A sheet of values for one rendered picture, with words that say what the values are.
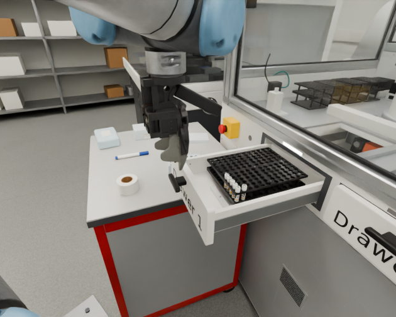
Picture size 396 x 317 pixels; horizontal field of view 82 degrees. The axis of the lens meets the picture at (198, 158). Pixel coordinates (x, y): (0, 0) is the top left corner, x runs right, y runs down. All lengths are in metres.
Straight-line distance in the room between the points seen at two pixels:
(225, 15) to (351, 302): 0.71
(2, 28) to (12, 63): 0.42
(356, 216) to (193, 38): 0.50
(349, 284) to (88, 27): 0.76
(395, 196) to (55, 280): 1.58
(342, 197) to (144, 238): 0.61
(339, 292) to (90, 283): 1.23
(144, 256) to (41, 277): 0.90
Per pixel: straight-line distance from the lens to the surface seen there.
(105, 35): 0.35
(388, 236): 0.58
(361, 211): 0.61
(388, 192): 0.59
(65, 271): 1.68
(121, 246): 0.86
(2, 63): 4.22
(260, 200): 0.57
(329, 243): 0.73
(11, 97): 4.35
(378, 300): 0.72
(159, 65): 0.44
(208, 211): 0.48
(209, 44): 0.27
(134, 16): 0.22
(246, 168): 0.66
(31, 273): 1.77
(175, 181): 0.58
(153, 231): 0.84
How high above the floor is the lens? 1.25
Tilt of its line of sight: 30 degrees down
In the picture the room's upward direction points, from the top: straight up
